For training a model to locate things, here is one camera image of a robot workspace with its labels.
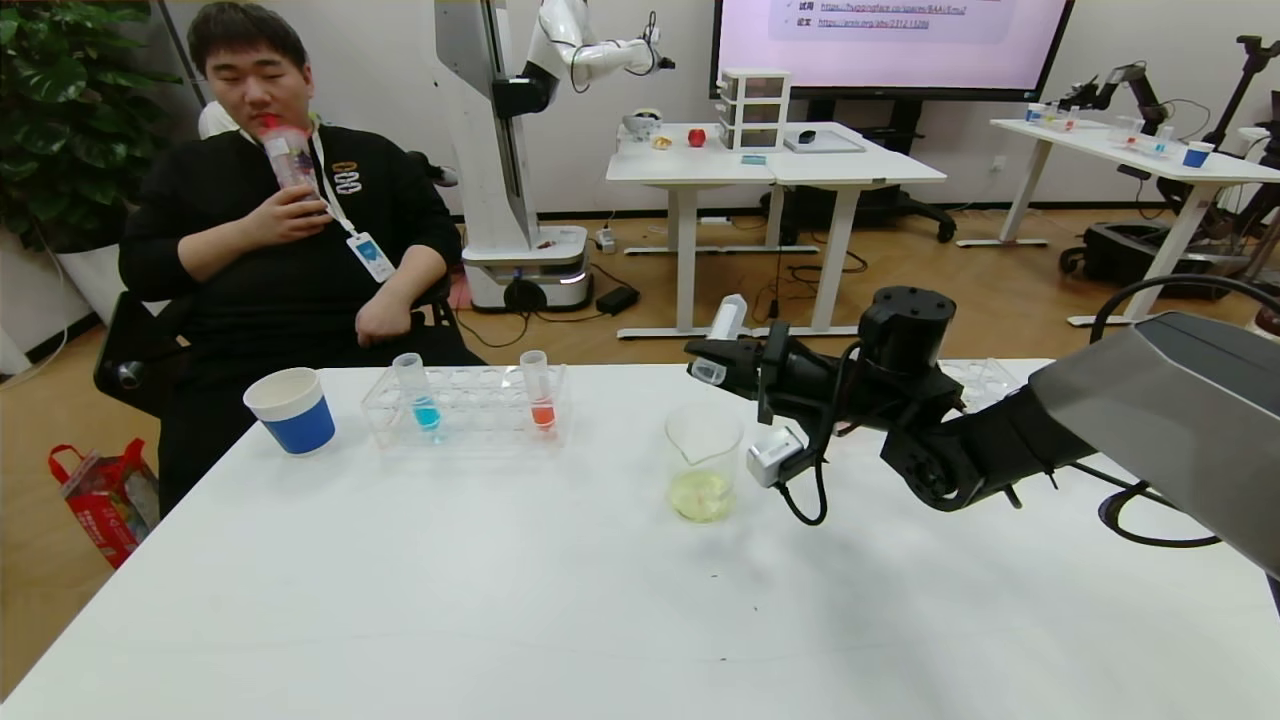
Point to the pink drink cup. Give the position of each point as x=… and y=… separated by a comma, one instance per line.
x=290, y=160

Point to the green potted plant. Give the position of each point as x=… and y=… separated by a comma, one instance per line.
x=60, y=100

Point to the long white desk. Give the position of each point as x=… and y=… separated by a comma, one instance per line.
x=1100, y=145

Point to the orange pigment test tube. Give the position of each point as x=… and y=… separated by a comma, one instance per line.
x=542, y=412

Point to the man in black shirt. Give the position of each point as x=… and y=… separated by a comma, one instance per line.
x=280, y=290

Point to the black tripod stand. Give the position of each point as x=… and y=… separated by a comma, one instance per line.
x=1255, y=50

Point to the black screen stand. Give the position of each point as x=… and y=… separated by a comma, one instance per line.
x=880, y=205

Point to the black distant robot arm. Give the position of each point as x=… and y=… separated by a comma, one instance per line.
x=1145, y=90

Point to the white power strip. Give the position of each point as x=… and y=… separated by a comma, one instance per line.
x=605, y=240

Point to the white wheeled robot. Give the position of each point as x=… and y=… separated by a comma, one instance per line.
x=500, y=150

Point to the clear glass beaker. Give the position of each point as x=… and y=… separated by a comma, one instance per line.
x=1123, y=132
x=703, y=495

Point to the large display screen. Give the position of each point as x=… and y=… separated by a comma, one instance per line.
x=890, y=60

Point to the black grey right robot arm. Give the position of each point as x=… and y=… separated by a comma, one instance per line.
x=1150, y=400

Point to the red shopping bag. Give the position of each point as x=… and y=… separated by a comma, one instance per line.
x=105, y=510

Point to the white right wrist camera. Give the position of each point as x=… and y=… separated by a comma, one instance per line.
x=775, y=455

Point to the grey flat tray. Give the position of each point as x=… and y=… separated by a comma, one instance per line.
x=825, y=146

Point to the black power adapter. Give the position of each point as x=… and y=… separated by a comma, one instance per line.
x=618, y=302

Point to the white drawer organizer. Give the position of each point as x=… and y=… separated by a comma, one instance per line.
x=755, y=110

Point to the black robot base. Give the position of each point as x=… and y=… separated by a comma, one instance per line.
x=1140, y=255

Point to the clear acrylic tube rack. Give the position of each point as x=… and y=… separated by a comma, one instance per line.
x=1060, y=122
x=1150, y=148
x=985, y=378
x=480, y=410

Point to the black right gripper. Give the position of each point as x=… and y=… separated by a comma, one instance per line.
x=771, y=360

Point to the white plant pot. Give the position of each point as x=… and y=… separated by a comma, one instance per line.
x=90, y=280

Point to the white standing desk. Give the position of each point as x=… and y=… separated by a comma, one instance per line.
x=860, y=168
x=690, y=165

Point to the blue pigment test tube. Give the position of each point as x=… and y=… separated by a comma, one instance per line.
x=427, y=412

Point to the black office chair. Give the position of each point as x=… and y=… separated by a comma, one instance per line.
x=140, y=345

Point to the yellow pigment test tube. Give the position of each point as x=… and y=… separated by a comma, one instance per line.
x=733, y=315

